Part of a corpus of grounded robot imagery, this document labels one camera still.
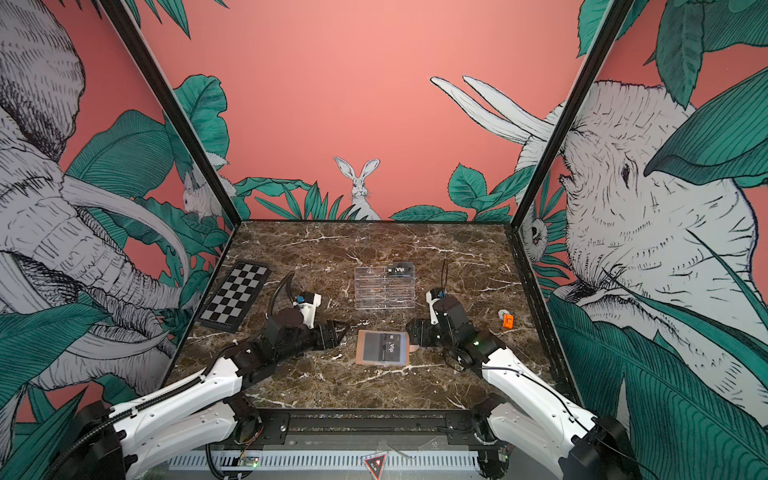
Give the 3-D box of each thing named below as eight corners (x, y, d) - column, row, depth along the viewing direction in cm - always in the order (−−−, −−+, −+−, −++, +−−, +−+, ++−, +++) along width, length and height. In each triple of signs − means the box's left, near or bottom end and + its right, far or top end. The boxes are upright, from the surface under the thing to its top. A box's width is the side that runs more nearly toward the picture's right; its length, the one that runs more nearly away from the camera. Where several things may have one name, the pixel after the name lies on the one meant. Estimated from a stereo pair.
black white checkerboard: (201, 324, 94) (195, 318, 91) (240, 267, 109) (235, 260, 105) (237, 332, 92) (231, 327, 89) (271, 273, 107) (267, 266, 104)
